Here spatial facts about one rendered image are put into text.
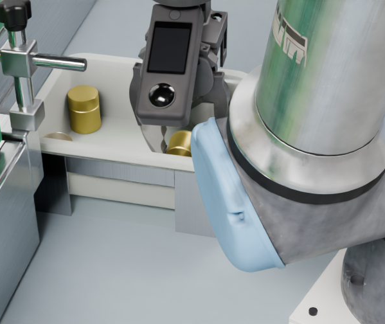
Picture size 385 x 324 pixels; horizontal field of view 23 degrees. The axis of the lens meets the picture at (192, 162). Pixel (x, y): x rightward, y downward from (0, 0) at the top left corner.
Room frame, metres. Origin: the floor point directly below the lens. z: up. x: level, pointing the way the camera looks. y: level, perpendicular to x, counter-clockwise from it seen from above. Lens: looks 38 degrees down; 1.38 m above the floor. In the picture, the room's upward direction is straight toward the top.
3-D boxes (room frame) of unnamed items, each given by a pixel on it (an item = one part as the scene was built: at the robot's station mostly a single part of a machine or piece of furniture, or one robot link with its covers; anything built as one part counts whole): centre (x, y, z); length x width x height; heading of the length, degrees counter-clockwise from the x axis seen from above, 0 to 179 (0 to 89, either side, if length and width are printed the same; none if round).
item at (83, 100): (0.86, 0.12, 0.79); 0.04 x 0.04 x 0.04
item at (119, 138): (0.80, 0.05, 0.80); 0.22 x 0.17 x 0.09; 77
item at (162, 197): (0.80, 0.08, 0.79); 0.27 x 0.17 x 0.08; 77
